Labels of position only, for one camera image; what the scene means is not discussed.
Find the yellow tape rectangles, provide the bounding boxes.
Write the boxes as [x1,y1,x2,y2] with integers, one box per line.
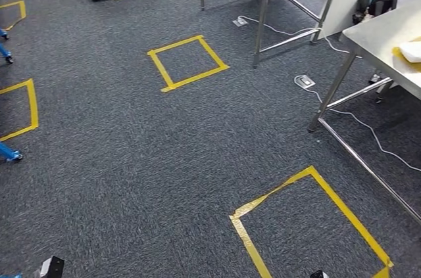
[392,36,421,72]

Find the blue metal shelf rack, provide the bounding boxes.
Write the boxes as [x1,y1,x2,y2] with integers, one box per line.
[0,28,24,164]

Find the white floor cable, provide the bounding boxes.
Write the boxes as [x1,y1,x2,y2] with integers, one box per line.
[238,14,362,59]
[306,86,421,174]

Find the black bag with teal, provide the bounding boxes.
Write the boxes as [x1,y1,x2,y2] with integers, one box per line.
[352,0,398,25]

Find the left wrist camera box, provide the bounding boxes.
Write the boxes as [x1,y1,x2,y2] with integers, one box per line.
[33,256,65,278]

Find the yellow floor tape square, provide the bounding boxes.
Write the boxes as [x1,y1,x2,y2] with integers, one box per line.
[229,166,395,278]
[0,78,39,143]
[147,34,230,93]

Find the white curved plastic part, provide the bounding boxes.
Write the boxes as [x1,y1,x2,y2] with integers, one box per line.
[398,41,421,64]

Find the stainless steel workbench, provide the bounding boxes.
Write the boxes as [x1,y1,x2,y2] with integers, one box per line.
[308,0,421,225]

